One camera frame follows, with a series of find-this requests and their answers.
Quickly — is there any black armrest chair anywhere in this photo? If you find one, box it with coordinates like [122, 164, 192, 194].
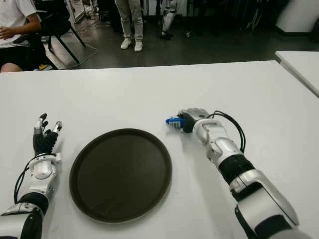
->
[11, 32, 59, 71]

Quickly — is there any person in beige trousers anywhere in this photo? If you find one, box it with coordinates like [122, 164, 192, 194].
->
[114, 0, 144, 52]

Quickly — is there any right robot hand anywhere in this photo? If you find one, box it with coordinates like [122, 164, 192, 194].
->
[177, 108, 210, 134]

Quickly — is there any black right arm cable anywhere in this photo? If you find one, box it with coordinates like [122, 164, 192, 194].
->
[208, 111, 246, 153]

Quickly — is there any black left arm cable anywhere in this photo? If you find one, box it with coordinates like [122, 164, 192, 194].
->
[13, 156, 38, 204]

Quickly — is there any round dark brown tray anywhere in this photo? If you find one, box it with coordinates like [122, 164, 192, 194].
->
[69, 128, 173, 223]

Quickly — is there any silver humanoid robot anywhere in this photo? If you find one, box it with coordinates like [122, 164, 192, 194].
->
[159, 0, 180, 40]

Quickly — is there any blue Oreo packet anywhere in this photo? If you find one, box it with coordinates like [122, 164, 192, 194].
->
[165, 117, 185, 130]

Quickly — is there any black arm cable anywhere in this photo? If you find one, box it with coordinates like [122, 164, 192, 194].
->
[208, 111, 246, 153]
[13, 156, 38, 204]

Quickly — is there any black metal leg chair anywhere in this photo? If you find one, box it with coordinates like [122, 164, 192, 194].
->
[39, 0, 87, 64]

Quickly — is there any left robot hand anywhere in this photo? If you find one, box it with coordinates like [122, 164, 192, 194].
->
[32, 113, 63, 156]

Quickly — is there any seated person in white shirt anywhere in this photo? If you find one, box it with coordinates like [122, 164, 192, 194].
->
[0, 0, 42, 73]

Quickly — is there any white framed board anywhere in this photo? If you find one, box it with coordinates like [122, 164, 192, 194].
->
[66, 0, 88, 24]

